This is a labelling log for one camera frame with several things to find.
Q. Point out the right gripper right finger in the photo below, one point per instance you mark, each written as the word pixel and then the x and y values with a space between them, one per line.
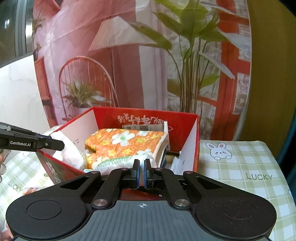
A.
pixel 166 181

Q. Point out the red strawberry cardboard box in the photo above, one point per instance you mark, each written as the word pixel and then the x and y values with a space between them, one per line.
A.
pixel 183 133

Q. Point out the pink room scene backdrop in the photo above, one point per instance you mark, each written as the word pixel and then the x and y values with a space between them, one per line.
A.
pixel 187 56

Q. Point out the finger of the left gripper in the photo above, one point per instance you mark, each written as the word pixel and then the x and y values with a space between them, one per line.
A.
pixel 46 142

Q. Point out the orange floral oven mitt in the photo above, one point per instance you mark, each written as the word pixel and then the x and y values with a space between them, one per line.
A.
pixel 114 148

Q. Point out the green plaid tablecloth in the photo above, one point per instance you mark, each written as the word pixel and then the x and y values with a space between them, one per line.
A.
pixel 251 167

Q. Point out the white plastic bag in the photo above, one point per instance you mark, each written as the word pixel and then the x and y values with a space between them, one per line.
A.
pixel 70 155

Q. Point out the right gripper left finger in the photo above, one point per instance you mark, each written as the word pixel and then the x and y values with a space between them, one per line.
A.
pixel 117 180

